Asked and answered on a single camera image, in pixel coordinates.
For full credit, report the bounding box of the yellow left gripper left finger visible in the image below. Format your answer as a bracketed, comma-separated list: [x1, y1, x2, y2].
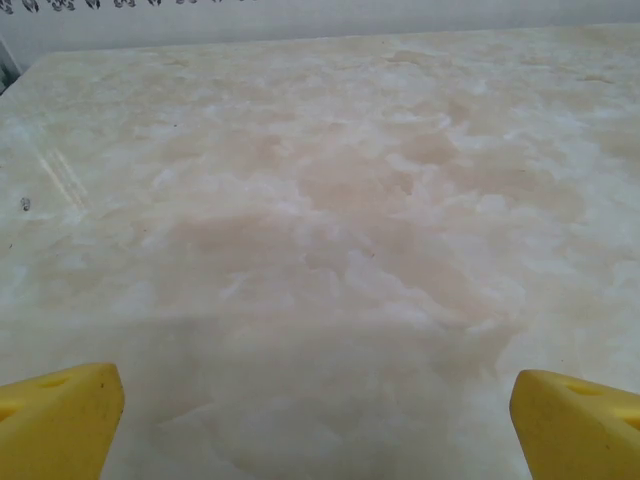
[0, 362, 125, 480]

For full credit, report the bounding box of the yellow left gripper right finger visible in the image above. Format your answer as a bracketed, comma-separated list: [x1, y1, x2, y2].
[509, 368, 640, 480]

